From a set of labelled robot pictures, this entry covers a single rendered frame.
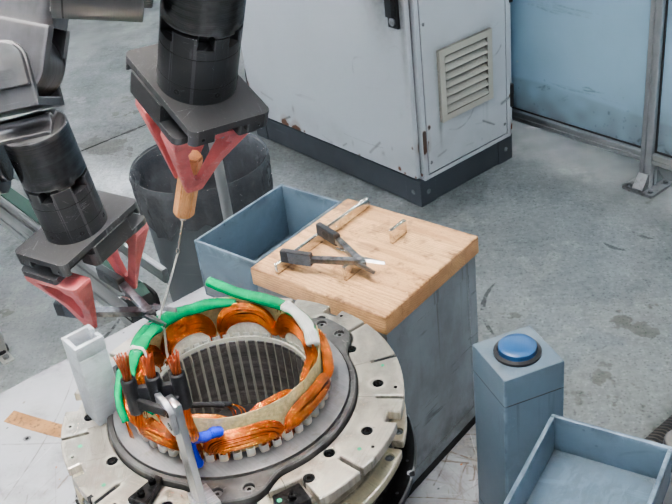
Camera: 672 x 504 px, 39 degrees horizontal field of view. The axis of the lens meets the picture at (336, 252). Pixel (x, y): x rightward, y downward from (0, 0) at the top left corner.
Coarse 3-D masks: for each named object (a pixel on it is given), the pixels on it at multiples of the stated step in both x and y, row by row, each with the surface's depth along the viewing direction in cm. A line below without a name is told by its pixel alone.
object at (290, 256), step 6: (282, 252) 110; (288, 252) 109; (294, 252) 109; (300, 252) 109; (306, 252) 109; (282, 258) 110; (288, 258) 110; (294, 258) 109; (300, 258) 109; (306, 258) 109; (300, 264) 110; (306, 264) 109; (312, 264) 109
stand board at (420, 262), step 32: (352, 224) 119; (384, 224) 118; (416, 224) 117; (384, 256) 112; (416, 256) 111; (448, 256) 110; (288, 288) 110; (320, 288) 108; (352, 288) 107; (384, 288) 106; (416, 288) 106; (384, 320) 102
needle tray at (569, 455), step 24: (552, 432) 86; (576, 432) 86; (600, 432) 84; (552, 456) 87; (576, 456) 87; (600, 456) 86; (624, 456) 84; (648, 456) 83; (528, 480) 82; (552, 480) 85; (576, 480) 85; (600, 480) 84; (624, 480) 84; (648, 480) 84
